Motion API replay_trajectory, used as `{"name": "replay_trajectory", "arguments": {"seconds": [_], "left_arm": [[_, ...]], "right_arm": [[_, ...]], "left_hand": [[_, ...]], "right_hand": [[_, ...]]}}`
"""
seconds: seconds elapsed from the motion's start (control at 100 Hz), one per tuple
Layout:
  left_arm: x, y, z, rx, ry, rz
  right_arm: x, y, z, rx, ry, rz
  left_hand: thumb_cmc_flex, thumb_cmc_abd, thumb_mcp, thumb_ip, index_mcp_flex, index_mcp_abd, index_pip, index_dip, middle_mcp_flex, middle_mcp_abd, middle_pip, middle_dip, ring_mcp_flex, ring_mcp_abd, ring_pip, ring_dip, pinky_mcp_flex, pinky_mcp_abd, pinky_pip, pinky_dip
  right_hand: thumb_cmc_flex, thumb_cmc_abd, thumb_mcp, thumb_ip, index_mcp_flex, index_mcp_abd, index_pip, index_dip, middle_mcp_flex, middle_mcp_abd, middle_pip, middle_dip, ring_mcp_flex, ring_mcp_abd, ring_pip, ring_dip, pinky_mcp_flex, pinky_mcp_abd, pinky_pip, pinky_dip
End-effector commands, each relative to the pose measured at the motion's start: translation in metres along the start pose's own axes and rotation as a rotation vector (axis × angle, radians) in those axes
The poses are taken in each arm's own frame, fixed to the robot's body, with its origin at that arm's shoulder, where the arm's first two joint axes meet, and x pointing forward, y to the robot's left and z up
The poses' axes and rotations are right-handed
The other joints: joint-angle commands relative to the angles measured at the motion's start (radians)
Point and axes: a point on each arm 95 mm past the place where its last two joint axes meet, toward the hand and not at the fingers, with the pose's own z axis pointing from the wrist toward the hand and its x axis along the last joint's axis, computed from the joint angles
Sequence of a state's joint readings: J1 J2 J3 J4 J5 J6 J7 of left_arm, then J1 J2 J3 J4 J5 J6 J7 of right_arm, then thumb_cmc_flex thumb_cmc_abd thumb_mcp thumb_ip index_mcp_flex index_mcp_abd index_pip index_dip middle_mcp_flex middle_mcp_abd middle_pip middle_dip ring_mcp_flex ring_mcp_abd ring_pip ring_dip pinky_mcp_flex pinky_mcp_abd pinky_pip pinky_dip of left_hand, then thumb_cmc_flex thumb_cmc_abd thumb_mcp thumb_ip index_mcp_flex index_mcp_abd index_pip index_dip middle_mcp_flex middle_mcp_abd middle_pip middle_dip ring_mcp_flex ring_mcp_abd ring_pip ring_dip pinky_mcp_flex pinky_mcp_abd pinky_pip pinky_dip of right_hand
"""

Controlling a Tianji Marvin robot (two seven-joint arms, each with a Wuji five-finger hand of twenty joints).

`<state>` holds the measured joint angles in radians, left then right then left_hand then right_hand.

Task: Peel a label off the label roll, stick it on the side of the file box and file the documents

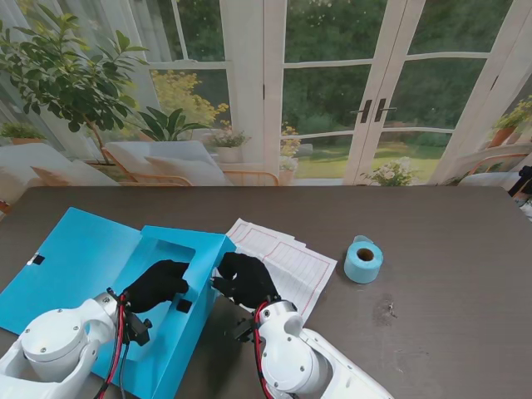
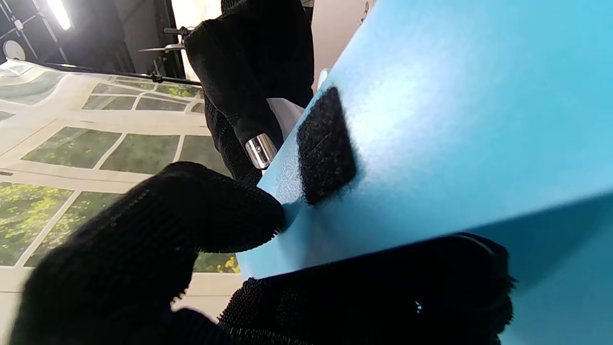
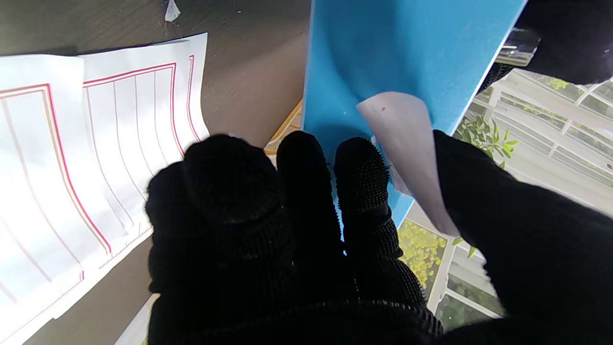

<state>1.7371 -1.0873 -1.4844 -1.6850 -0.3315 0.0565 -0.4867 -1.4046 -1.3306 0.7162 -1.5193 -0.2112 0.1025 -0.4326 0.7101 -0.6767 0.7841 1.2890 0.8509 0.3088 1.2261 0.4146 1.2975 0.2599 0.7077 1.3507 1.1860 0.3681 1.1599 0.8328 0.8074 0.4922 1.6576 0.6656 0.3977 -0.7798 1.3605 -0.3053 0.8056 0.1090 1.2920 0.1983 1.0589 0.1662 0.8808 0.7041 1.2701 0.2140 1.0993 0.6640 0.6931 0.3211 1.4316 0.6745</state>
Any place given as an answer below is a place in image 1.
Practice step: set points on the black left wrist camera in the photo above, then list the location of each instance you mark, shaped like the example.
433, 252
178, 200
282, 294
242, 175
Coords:
139, 328

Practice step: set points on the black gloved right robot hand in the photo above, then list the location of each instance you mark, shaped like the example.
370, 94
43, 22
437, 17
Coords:
249, 278

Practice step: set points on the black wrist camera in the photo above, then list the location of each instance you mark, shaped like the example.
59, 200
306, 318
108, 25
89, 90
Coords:
244, 330
139, 328

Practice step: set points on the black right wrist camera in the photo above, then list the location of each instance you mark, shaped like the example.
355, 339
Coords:
244, 330

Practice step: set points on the light blue label roll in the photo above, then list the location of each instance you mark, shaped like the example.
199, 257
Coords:
361, 270

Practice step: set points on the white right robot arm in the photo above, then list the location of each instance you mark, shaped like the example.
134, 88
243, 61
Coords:
299, 357

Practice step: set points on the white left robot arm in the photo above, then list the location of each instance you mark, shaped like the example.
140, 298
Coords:
45, 345

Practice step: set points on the white peeled label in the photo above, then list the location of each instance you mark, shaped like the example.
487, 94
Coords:
215, 274

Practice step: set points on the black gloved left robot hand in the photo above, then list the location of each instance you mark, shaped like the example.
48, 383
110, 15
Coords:
158, 287

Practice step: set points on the white lined paper sheets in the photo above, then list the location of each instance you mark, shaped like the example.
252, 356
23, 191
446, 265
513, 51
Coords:
303, 270

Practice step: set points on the black stand at table edge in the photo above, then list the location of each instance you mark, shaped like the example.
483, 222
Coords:
524, 183

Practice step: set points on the blue file box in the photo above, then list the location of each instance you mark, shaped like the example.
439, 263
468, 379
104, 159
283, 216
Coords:
75, 257

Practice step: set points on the printed garden window backdrop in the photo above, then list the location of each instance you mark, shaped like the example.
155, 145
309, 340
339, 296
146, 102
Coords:
332, 83

